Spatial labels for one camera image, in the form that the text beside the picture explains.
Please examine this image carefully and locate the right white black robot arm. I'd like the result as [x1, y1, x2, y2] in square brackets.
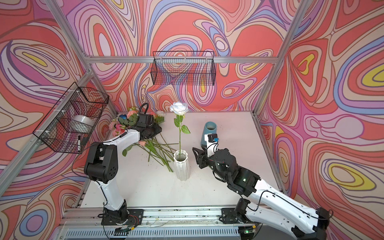
[192, 148, 332, 240]

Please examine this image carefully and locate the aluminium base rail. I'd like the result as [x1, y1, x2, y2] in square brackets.
[52, 206, 257, 240]

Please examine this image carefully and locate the silver tape roll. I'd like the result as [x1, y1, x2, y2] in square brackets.
[69, 115, 95, 134]

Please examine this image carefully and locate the black wire basket back wall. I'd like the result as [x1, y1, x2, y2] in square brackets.
[151, 50, 216, 86]

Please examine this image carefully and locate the black marker pen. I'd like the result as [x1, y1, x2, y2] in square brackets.
[77, 135, 82, 153]

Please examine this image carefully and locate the white artificial rose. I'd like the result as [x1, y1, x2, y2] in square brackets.
[170, 102, 191, 161]

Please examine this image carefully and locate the pile of artificial flowers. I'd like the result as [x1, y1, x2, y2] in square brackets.
[109, 108, 177, 173]

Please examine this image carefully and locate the teal ceramic vase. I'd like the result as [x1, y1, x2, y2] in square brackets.
[201, 122, 217, 148]

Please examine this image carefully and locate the black wire basket left wall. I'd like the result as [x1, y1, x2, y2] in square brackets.
[33, 83, 109, 154]

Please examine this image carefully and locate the black wire basket wall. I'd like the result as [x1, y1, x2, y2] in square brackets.
[151, 50, 216, 86]
[33, 83, 109, 154]

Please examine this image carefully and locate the white ribbed vase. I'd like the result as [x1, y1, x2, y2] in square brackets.
[174, 150, 190, 181]

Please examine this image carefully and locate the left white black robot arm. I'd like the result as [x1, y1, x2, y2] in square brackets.
[84, 114, 162, 225]

